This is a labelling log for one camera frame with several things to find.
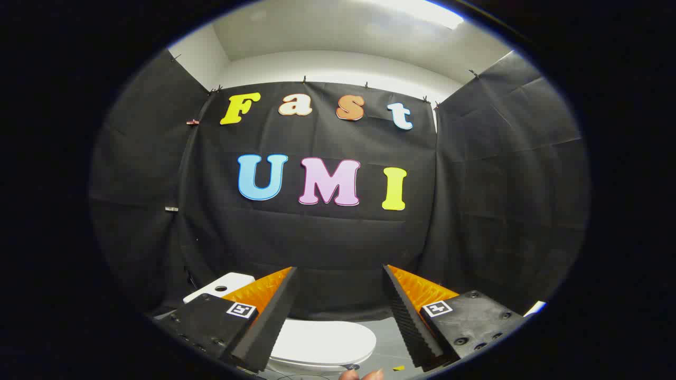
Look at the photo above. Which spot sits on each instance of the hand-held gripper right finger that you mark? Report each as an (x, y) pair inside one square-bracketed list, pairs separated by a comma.
[(409, 327)]

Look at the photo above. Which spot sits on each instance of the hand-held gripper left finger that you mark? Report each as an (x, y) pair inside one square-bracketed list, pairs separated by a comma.
[(269, 327)]

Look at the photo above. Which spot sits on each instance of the black backdrop cloth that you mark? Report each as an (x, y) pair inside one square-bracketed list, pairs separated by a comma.
[(317, 248)]

